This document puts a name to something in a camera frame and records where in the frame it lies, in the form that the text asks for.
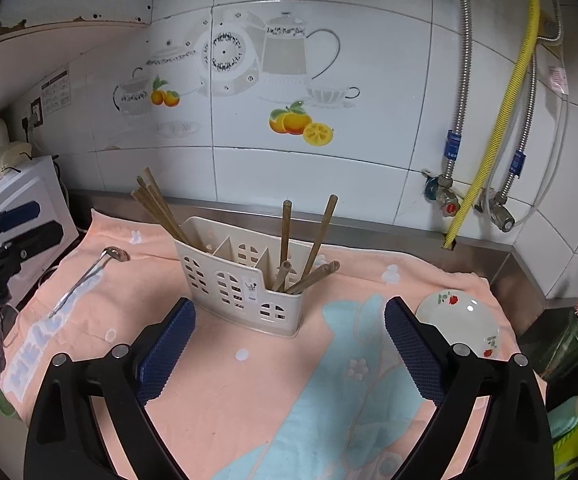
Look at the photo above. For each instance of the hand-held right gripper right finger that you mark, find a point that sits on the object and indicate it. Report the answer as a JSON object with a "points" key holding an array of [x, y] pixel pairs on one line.
{"points": [[414, 355]]}

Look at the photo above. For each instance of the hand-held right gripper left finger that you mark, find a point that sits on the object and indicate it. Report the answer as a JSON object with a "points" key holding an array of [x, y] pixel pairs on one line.
{"points": [[166, 350]]}

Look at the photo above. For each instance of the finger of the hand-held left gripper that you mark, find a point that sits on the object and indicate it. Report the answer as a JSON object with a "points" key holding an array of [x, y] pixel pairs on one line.
{"points": [[19, 215], [41, 240]]}

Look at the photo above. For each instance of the cream plastic utensil holder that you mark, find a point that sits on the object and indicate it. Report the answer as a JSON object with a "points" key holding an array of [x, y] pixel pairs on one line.
{"points": [[252, 290]]}

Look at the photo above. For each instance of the wooden chopstick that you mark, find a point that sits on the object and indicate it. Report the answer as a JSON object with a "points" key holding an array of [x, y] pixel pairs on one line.
{"points": [[321, 230], [319, 272], [138, 195], [152, 179], [144, 184], [286, 230], [283, 272], [156, 221]]}

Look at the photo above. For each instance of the white microwave oven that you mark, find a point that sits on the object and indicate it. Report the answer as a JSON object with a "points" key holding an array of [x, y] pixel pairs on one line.
{"points": [[44, 185]]}

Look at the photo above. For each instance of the small white floral dish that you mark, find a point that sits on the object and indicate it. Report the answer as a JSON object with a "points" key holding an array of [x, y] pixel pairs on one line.
{"points": [[459, 320]]}

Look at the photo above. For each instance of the long metal spoon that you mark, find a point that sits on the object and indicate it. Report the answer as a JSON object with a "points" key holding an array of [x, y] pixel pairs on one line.
{"points": [[116, 253]]}

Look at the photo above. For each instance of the peach printed towel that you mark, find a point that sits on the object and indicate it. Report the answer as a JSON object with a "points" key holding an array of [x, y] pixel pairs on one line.
{"points": [[269, 385]]}

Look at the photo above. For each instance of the white instruction label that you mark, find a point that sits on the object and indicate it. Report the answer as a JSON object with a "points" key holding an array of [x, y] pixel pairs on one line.
{"points": [[55, 90]]}

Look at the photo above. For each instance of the metal pipe valve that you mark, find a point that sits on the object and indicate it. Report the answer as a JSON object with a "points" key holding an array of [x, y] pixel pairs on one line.
{"points": [[501, 212], [444, 195]]}

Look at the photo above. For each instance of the pink hanging tag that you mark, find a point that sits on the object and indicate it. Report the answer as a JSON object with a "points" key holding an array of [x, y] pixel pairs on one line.
{"points": [[559, 80]]}

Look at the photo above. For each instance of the black wall socket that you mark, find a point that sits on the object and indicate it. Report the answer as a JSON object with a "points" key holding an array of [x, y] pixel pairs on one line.
{"points": [[36, 114]]}

